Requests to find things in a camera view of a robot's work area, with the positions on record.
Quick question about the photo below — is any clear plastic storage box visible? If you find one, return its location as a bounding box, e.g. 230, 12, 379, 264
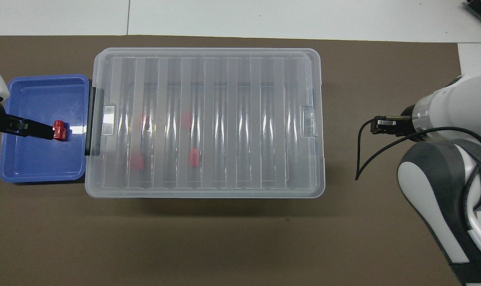
86, 50, 324, 198

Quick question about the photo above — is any black box latch handle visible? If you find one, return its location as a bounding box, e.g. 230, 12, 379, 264
85, 87, 105, 156

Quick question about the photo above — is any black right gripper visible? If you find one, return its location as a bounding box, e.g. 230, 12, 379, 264
372, 115, 419, 138

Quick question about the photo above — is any brown table mat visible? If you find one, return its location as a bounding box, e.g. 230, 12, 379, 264
0, 35, 481, 286

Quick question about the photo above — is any clear ribbed plastic lid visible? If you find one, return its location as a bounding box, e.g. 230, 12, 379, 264
85, 48, 325, 198

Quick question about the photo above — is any blue plastic tray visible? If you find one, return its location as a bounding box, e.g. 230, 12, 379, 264
0, 74, 91, 184

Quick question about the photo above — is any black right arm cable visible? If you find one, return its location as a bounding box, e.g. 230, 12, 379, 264
355, 117, 481, 181

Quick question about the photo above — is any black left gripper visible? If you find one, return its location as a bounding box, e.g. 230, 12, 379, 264
0, 104, 54, 140

